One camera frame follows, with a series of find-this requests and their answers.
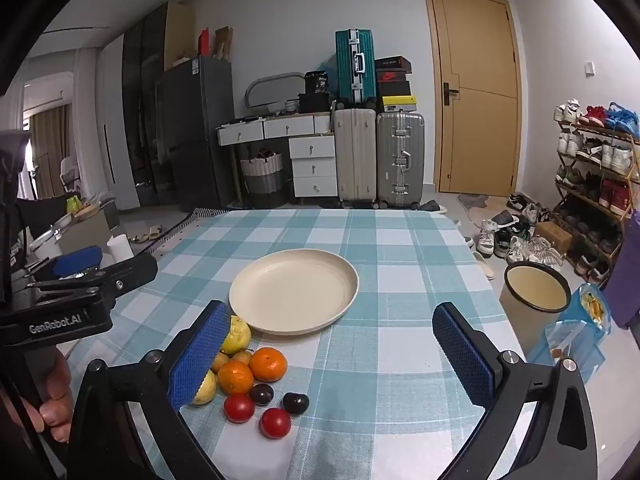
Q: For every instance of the striped rug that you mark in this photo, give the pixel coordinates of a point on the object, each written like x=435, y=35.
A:
x=185, y=225

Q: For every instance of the person's left hand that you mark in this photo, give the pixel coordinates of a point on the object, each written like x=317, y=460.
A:
x=55, y=390

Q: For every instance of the purple cloth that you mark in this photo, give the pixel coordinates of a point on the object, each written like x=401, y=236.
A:
x=625, y=275

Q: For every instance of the brown curtain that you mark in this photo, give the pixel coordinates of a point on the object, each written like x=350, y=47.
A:
x=50, y=150

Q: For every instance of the pile of sneakers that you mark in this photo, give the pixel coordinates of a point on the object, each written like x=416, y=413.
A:
x=515, y=240

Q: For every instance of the dark slippers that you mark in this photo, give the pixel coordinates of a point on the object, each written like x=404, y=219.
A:
x=432, y=206

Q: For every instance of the teal suitcase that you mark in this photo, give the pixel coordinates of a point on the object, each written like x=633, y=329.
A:
x=350, y=70

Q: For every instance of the white light switch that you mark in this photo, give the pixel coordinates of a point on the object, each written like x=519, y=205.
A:
x=590, y=68

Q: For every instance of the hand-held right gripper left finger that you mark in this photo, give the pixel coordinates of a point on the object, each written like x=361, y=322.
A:
x=200, y=355

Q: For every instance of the dark glass wardrobe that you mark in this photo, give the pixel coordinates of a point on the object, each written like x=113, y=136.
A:
x=145, y=110

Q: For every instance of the silver suitcase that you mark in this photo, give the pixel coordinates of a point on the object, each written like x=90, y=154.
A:
x=400, y=160

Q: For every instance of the black printed packet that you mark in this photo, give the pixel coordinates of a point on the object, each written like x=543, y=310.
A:
x=316, y=82

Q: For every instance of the large orange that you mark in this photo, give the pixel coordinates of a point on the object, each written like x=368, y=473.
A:
x=268, y=364

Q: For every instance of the large open cardboard box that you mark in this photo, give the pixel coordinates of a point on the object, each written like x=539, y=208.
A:
x=87, y=232

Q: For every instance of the yellow and black shoe box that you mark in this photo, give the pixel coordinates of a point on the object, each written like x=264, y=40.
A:
x=397, y=103

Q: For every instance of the green guava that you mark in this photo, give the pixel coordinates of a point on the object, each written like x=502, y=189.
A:
x=237, y=335

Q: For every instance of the cream trash bin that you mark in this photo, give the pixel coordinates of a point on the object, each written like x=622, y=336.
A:
x=535, y=290

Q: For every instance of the plain black shoe box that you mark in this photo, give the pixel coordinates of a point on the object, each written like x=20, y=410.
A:
x=395, y=88

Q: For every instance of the black storage box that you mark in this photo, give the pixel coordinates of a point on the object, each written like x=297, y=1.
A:
x=315, y=103

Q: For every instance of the cream round plate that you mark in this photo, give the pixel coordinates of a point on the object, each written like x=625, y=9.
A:
x=295, y=290

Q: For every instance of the dark plum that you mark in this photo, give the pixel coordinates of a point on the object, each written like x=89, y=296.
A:
x=261, y=393
x=295, y=402

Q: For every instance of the woven laundry basket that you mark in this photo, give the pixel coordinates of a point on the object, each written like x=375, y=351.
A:
x=261, y=175

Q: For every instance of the shoe rack with shoes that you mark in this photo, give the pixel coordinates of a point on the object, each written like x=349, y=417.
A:
x=610, y=190

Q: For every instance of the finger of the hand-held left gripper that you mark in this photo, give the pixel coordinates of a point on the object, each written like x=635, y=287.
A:
x=132, y=270
x=75, y=261

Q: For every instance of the beige suitcase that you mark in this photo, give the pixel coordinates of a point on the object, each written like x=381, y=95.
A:
x=355, y=160

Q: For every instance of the white chair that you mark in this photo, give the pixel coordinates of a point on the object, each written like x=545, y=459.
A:
x=70, y=175

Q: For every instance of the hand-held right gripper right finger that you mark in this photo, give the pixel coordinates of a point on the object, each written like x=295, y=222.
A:
x=462, y=355

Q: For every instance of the small cardboard box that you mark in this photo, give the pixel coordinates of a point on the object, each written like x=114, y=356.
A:
x=554, y=236

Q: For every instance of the small orange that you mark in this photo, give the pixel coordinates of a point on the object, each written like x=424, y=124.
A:
x=235, y=377

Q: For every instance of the brown cardboard box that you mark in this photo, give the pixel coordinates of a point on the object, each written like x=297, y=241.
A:
x=224, y=42

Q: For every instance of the wooden shoe rack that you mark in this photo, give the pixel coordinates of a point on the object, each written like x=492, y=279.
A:
x=627, y=135

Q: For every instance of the blue plastic bag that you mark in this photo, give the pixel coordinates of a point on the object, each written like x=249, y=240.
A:
x=575, y=340

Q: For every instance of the yellow guava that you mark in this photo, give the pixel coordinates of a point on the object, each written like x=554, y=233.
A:
x=206, y=390

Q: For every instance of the beige slippers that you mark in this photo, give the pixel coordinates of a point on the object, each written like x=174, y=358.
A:
x=147, y=233

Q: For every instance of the grey floor mat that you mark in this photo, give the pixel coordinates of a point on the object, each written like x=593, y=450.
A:
x=475, y=201

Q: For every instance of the tan wooden door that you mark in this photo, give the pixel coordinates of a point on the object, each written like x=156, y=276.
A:
x=475, y=110

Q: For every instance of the red tomato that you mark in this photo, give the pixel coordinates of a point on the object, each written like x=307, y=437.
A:
x=275, y=422
x=238, y=407

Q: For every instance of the white paper towel roll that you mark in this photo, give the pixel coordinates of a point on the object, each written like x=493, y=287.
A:
x=119, y=249

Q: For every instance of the white drawer desk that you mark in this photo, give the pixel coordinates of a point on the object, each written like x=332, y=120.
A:
x=312, y=165

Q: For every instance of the brown longan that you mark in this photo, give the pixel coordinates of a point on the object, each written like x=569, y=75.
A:
x=242, y=356
x=220, y=361

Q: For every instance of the white wardrobe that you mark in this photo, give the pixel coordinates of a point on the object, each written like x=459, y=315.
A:
x=112, y=125

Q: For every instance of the grey arched mirror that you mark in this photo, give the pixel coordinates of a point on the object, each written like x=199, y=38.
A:
x=272, y=90

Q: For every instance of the dark grey refrigerator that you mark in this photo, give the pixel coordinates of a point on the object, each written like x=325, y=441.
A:
x=195, y=130

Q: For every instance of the red logo shoe box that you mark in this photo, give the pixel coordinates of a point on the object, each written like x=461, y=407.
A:
x=391, y=77

